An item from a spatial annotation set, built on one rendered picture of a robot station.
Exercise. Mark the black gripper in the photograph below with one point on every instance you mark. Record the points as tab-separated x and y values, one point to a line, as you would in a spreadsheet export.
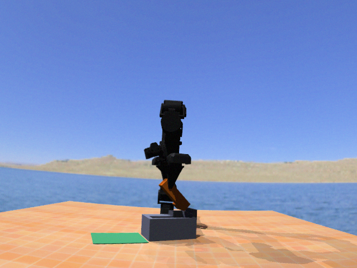
171	166

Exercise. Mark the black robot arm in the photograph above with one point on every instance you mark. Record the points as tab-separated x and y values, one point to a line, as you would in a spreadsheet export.
171	113

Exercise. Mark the orange block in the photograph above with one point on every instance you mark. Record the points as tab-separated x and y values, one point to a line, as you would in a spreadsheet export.
179	201

